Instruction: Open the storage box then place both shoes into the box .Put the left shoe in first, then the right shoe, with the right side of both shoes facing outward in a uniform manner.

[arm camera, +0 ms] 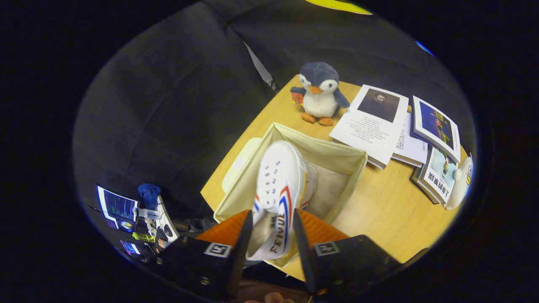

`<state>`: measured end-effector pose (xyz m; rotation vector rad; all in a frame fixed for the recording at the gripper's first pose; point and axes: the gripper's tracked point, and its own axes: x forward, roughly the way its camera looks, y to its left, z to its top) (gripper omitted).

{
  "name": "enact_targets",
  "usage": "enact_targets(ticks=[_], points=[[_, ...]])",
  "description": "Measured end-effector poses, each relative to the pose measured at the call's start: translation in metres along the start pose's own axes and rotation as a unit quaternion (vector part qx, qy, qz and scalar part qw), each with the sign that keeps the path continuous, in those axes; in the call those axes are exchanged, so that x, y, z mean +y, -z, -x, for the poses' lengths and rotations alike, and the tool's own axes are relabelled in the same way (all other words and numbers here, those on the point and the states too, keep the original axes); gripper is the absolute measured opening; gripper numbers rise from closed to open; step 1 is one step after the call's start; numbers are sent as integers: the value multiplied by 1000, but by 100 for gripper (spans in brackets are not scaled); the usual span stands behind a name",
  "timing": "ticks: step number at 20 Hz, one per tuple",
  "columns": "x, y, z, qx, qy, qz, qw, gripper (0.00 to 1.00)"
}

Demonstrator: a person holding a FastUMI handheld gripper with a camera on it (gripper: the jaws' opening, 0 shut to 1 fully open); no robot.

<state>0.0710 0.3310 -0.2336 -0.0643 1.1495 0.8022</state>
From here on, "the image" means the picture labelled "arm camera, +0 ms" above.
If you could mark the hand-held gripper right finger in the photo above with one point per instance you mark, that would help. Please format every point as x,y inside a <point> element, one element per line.
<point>307,261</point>

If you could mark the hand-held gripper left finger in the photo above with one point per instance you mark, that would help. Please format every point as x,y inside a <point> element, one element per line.
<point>238,261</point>

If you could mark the white striped canvas shoe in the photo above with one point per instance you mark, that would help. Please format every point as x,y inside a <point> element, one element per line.
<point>310,185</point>
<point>278,176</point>

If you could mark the beige fabric storage box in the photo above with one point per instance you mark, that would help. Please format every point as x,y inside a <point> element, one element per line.
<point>337,155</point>

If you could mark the pile of electronic devices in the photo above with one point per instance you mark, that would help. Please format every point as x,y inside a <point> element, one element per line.
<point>153,229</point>

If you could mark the blue cloth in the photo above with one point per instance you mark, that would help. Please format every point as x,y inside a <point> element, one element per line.
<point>149,193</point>

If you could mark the dark edged book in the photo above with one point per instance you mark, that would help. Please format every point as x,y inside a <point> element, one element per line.
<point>415,182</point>

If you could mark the portrait cover book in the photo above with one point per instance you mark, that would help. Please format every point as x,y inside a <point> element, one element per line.
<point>370,128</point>

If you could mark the white text cover book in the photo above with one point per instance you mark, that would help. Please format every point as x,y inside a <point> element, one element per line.
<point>410,145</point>

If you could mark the teal picture cover book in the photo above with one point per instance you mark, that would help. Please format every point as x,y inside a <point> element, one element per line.
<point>440,174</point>

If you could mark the grey penguin plush toy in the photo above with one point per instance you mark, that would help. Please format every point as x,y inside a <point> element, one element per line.
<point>320,99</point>

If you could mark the white duck plush toy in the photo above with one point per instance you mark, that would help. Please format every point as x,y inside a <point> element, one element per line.
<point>461,183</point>

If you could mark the blue picture cover book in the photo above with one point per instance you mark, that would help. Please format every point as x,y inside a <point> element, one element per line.
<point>436,126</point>

